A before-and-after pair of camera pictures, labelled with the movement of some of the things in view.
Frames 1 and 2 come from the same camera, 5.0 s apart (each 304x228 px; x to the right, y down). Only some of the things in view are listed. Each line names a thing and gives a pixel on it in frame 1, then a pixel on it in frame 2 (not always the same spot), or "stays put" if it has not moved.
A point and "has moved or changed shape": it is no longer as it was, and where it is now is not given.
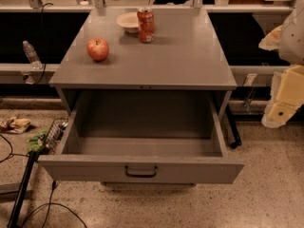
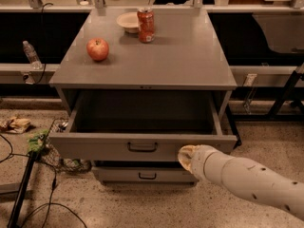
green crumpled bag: (35, 142) stays put
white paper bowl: (129, 21) stays put
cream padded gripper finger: (271, 41) → (185, 156)
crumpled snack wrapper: (15, 125) stays put
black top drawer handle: (141, 175) → (142, 150)
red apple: (97, 48) stays put
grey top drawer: (142, 138) has moved or changed shape
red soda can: (145, 25) stays put
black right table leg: (237, 140) stays put
